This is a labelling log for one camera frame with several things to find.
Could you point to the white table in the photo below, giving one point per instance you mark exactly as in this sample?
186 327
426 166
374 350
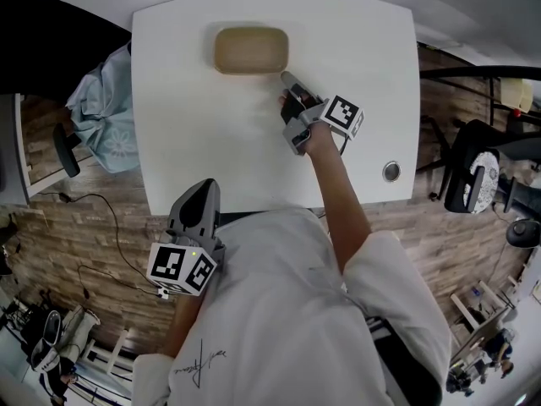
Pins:
203 142

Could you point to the person's left forearm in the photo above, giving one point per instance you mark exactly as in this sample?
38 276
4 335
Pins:
181 324

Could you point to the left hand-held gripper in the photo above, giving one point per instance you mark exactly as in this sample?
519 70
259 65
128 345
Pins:
167 264

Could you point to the light wooden shelf rack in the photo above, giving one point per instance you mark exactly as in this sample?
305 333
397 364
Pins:
469 311

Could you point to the cream plastic object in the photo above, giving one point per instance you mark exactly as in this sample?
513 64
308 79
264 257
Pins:
515 95

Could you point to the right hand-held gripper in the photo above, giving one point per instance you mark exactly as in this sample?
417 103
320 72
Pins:
340 114

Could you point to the person's right forearm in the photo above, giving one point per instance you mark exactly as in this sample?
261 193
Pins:
338 201

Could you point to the dark desk with white frame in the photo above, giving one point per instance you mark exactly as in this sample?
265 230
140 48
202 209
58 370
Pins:
10 150

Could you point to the white wooden rack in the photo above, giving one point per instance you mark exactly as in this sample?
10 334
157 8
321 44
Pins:
114 353

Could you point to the light blue cloth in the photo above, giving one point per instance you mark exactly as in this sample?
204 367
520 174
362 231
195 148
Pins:
105 116

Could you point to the grey desk with black legs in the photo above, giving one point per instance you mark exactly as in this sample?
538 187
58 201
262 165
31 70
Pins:
465 72

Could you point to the person's white t-shirt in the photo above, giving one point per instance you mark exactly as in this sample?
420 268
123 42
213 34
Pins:
274 311

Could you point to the patterned round seat cushion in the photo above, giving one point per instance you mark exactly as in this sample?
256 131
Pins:
486 184

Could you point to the person's right hand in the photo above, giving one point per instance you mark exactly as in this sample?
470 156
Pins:
282 100

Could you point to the small white power strip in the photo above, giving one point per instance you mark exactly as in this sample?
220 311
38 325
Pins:
162 292

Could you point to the tan shallow tray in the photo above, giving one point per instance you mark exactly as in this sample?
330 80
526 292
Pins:
236 69

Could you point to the black mesh office chair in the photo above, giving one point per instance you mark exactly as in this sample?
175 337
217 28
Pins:
477 138

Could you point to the black high-back office chair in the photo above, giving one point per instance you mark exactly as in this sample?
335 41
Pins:
50 36

